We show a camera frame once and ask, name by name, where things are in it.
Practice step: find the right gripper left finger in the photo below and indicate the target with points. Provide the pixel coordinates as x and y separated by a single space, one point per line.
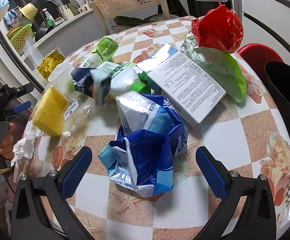
29 218

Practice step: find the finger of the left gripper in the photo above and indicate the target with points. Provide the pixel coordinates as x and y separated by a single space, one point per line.
20 108
21 91

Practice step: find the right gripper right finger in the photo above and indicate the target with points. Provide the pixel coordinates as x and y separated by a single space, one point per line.
257 219

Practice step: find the yellow sponge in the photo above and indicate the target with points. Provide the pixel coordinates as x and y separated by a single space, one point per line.
49 115

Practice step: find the green tea bottle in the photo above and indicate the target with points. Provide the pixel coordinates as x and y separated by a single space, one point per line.
104 50

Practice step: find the white green-capped bottle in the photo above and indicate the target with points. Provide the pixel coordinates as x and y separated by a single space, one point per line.
124 78

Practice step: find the blue plastic bag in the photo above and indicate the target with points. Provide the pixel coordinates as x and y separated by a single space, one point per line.
151 135

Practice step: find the gold foil bag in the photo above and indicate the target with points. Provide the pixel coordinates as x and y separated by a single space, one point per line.
49 63

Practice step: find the crumpled white tissue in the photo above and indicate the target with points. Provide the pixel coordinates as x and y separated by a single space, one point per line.
24 148

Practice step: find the yellow-green plastic basket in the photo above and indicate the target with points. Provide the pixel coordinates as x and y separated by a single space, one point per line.
18 35

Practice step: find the dark blue snack wrapper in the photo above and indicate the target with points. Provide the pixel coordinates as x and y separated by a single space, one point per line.
93 83

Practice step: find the black pan by sink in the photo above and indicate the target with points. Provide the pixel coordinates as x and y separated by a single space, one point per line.
42 31

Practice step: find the green spray bottle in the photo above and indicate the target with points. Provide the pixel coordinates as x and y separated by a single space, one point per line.
48 17

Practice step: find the yellow bowl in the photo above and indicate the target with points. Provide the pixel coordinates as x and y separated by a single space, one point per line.
29 11

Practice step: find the knife block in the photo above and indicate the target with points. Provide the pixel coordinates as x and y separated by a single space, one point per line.
66 12

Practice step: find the green onions bunch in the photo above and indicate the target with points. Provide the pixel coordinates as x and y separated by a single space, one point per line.
126 21

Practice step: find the white printed carton box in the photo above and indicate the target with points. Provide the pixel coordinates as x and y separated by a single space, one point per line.
191 91

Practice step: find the green silver snack bag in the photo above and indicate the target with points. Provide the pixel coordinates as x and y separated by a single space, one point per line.
220 65

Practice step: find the beige perforated plastic chair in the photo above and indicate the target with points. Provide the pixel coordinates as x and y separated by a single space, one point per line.
107 9

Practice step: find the red plastic stool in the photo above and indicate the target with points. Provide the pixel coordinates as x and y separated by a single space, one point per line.
257 55

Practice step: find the black garment on chair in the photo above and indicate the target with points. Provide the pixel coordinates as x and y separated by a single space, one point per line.
175 7

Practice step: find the red plastic bag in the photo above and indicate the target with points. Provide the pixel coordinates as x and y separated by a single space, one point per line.
219 29

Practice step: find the white refrigerator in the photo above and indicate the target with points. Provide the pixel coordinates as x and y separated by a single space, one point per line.
268 22

